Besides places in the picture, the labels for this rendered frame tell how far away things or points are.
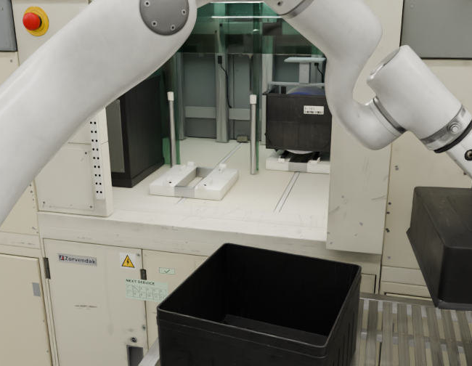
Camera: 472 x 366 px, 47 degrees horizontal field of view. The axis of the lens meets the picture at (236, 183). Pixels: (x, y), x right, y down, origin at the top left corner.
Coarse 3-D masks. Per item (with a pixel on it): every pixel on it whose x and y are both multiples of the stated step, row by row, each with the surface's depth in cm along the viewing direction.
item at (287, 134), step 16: (304, 64) 174; (304, 80) 176; (272, 96) 171; (288, 96) 170; (304, 96) 169; (320, 96) 168; (272, 112) 173; (288, 112) 172; (304, 112) 170; (320, 112) 169; (272, 128) 174; (288, 128) 173; (304, 128) 172; (320, 128) 171; (272, 144) 176; (288, 144) 175; (304, 144) 173; (320, 144) 172
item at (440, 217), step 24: (432, 192) 102; (456, 192) 102; (432, 216) 90; (456, 216) 90; (432, 240) 88; (456, 240) 81; (432, 264) 87; (456, 264) 80; (432, 288) 86; (456, 288) 81
